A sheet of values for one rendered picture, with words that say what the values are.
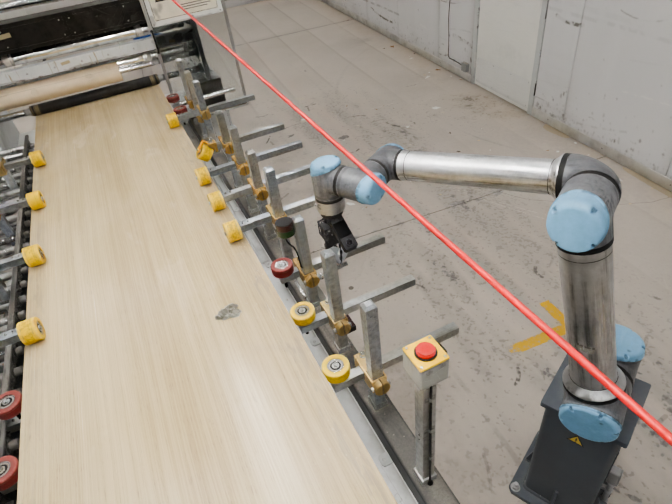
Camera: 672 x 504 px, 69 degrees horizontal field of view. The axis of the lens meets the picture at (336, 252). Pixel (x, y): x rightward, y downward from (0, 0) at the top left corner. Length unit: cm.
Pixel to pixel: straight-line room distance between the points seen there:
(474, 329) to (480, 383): 34
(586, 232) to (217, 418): 100
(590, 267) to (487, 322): 162
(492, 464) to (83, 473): 155
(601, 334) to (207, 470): 100
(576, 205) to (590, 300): 25
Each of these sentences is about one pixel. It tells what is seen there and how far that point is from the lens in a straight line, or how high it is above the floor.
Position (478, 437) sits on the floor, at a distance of 236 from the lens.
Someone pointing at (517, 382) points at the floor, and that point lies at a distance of 255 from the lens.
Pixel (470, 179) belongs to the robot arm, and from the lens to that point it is 133.
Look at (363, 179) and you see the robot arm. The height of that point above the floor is 133.
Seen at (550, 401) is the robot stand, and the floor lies 60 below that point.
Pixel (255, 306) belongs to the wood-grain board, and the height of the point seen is 90.
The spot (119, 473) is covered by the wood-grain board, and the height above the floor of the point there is 90.
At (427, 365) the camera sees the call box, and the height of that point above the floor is 122.
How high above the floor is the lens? 203
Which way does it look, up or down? 39 degrees down
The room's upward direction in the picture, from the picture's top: 8 degrees counter-clockwise
